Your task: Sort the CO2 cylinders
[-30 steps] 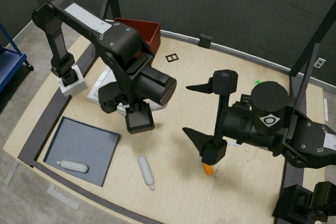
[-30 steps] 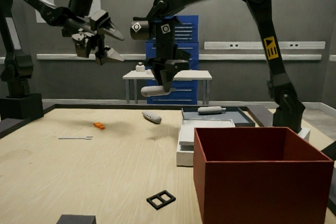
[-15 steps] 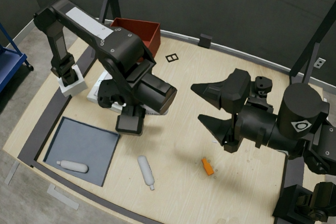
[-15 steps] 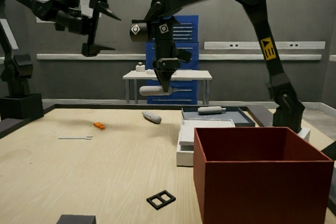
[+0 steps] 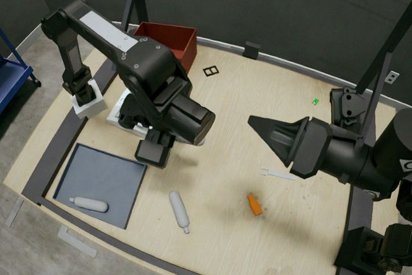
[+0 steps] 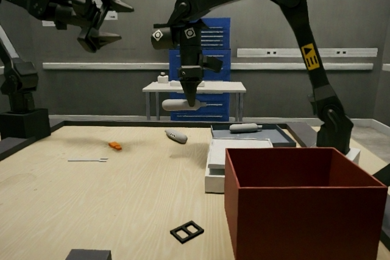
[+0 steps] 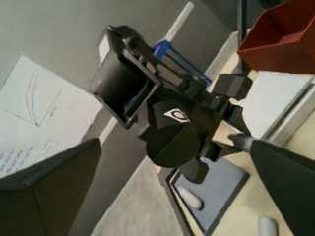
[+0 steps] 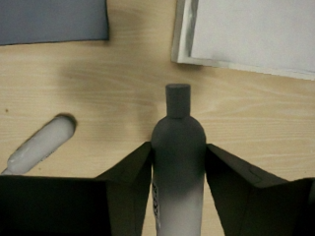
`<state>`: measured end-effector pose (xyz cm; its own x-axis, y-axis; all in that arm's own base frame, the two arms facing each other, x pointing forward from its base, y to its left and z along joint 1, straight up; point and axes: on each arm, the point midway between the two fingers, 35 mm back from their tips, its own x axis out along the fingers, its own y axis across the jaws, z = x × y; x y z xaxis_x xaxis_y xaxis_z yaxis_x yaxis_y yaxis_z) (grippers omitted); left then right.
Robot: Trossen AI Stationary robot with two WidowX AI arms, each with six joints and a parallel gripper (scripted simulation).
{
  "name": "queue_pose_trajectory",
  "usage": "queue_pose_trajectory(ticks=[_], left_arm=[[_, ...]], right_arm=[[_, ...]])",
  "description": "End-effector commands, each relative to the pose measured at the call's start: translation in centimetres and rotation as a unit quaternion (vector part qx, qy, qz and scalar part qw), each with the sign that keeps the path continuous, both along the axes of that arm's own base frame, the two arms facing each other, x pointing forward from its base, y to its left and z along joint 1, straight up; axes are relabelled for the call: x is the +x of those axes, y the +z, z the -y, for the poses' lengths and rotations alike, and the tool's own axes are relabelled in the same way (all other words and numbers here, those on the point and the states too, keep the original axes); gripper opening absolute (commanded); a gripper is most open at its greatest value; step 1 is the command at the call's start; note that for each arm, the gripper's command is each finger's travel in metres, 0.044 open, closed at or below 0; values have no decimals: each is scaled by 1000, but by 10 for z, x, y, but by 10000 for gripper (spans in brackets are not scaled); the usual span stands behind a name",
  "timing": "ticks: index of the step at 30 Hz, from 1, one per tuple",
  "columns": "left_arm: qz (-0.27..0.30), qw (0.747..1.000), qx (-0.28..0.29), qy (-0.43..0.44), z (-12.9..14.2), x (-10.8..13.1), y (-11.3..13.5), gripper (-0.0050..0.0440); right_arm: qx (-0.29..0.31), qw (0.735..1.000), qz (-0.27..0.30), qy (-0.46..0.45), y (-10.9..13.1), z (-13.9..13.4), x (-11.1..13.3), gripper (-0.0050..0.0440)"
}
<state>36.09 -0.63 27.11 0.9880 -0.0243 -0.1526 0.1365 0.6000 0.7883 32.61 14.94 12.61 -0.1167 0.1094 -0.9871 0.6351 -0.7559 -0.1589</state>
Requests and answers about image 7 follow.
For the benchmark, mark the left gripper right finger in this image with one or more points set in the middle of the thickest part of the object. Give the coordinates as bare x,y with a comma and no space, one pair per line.
290,180

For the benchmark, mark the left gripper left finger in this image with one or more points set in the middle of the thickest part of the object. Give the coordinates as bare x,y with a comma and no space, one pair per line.
44,199

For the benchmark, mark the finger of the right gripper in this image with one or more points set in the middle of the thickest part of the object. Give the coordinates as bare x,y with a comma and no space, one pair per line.
237,121
224,150

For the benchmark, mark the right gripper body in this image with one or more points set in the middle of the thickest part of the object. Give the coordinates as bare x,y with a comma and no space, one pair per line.
206,120

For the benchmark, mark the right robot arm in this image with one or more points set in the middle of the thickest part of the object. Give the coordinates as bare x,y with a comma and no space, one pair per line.
163,124

